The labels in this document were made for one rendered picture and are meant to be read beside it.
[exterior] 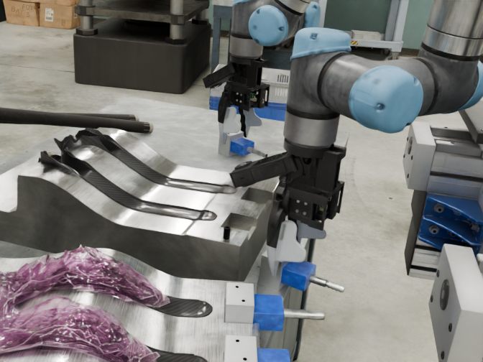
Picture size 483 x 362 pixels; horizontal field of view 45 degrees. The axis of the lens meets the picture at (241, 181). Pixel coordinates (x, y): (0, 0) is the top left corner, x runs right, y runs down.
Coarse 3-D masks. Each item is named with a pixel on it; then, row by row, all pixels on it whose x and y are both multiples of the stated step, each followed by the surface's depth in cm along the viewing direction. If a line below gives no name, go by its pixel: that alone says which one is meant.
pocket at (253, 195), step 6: (246, 192) 103; (252, 192) 104; (258, 192) 104; (264, 192) 103; (270, 192) 103; (246, 198) 104; (252, 198) 104; (258, 198) 104; (264, 198) 104; (270, 198) 103
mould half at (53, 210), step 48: (144, 144) 113; (0, 192) 101; (48, 192) 91; (96, 192) 94; (144, 192) 100; (192, 192) 101; (240, 192) 101; (0, 240) 98; (48, 240) 95; (96, 240) 92; (144, 240) 89; (192, 240) 87; (240, 240) 86
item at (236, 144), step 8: (232, 136) 139; (240, 136) 142; (224, 144) 141; (232, 144) 139; (240, 144) 138; (248, 144) 138; (224, 152) 141; (232, 152) 141; (240, 152) 138; (248, 152) 139; (256, 152) 137; (264, 152) 136
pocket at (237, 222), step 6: (228, 216) 93; (234, 216) 94; (240, 216) 94; (246, 216) 94; (228, 222) 94; (234, 222) 95; (240, 222) 94; (246, 222) 94; (252, 222) 94; (234, 228) 95; (240, 228) 95; (246, 228) 95; (252, 228) 93
